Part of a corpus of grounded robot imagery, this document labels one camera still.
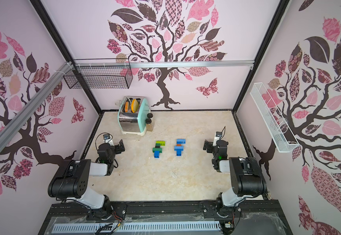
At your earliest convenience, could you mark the dark green long lego brick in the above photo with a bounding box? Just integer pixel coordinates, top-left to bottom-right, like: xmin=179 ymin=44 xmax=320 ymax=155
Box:
xmin=152 ymin=148 xmax=162 ymax=153

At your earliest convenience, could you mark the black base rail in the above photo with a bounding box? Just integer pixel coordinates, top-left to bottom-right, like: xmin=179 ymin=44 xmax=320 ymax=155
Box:
xmin=49 ymin=200 xmax=280 ymax=221

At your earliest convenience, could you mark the lime green long lego brick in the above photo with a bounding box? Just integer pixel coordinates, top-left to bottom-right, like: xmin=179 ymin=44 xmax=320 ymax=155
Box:
xmin=155 ymin=141 xmax=166 ymax=146

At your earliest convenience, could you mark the black wire basket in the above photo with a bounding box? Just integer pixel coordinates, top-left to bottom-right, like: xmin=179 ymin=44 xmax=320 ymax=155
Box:
xmin=63 ymin=59 xmax=133 ymax=89

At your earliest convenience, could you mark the mint green toaster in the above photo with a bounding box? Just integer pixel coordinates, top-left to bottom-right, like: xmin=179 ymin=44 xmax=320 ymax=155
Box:
xmin=118 ymin=97 xmax=151 ymax=136

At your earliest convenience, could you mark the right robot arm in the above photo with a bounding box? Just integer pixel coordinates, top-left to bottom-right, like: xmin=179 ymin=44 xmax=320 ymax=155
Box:
xmin=203 ymin=140 xmax=267 ymax=211

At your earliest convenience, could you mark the aluminium rail wall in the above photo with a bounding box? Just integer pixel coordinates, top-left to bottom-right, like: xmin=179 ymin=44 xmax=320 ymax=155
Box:
xmin=75 ymin=60 xmax=254 ymax=68
xmin=0 ymin=62 xmax=72 ymax=153

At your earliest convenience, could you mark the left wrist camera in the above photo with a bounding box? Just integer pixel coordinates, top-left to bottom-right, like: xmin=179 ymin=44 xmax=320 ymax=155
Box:
xmin=103 ymin=133 xmax=114 ymax=146

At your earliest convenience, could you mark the white cable duct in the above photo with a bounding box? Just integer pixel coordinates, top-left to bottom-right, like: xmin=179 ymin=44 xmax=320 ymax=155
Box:
xmin=50 ymin=221 xmax=220 ymax=235

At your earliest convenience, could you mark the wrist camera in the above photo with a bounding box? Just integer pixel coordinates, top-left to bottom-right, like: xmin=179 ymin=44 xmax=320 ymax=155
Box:
xmin=103 ymin=133 xmax=114 ymax=146
xmin=213 ymin=131 xmax=224 ymax=146

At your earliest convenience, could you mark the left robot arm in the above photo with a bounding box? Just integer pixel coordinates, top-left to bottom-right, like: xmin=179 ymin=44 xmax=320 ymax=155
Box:
xmin=48 ymin=140 xmax=125 ymax=219

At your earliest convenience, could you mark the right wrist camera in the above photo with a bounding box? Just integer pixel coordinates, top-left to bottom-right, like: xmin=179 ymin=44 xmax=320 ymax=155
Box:
xmin=213 ymin=131 xmax=224 ymax=146

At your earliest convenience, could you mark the light blue long lego brick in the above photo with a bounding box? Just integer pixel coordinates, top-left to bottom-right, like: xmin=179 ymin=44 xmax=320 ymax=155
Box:
xmin=174 ymin=146 xmax=184 ymax=152

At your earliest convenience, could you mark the aluminium rail left wall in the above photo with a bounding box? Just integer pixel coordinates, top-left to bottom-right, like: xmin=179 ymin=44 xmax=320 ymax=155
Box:
xmin=0 ymin=62 xmax=72 ymax=153

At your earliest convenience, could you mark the aluminium rail back wall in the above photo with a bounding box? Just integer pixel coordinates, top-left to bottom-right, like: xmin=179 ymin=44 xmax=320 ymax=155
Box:
xmin=75 ymin=60 xmax=254 ymax=68

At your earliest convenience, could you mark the white wire shelf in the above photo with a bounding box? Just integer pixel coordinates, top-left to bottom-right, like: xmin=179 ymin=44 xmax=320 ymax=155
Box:
xmin=250 ymin=83 xmax=300 ymax=153

